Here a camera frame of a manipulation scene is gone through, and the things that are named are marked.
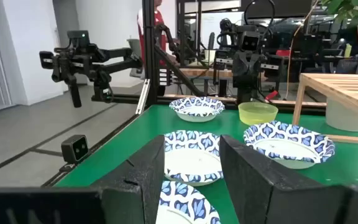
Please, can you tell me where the black table-level camera box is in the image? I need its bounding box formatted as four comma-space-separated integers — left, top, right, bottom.
61, 134, 90, 165

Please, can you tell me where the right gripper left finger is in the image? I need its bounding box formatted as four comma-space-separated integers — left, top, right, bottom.
90, 134, 167, 224

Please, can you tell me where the white board panel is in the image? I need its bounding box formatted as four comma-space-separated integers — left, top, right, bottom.
200, 11, 245, 50

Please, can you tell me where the wooden workbench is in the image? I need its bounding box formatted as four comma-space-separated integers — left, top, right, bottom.
178, 67, 234, 79

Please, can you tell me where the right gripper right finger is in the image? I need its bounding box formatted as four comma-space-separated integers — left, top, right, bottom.
218, 134, 349, 224

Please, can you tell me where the silver aluminium rail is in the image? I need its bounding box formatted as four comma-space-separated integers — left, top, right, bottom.
134, 78, 151, 115

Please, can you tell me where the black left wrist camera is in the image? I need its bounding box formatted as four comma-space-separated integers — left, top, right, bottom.
240, 30, 260, 52

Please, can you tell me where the white plant pot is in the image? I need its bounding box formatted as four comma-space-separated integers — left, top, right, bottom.
325, 96, 358, 133

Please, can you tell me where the wooden slatted shelf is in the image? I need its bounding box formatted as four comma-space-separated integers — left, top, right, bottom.
292, 73, 358, 146

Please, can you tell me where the orange cable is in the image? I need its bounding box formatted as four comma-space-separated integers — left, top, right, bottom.
285, 23, 305, 100

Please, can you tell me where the small red item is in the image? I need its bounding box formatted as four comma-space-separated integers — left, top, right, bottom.
264, 90, 279, 101

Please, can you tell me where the yellow plastic bowl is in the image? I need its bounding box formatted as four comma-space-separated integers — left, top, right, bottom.
237, 101, 279, 126

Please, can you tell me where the person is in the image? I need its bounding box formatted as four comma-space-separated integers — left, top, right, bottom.
136, 0, 169, 66

